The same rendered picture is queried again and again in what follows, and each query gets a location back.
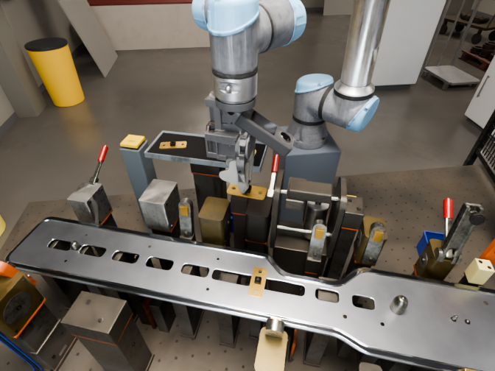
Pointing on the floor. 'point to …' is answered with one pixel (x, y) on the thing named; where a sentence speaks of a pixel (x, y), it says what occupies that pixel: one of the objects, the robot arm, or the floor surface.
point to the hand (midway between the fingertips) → (247, 185)
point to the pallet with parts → (485, 54)
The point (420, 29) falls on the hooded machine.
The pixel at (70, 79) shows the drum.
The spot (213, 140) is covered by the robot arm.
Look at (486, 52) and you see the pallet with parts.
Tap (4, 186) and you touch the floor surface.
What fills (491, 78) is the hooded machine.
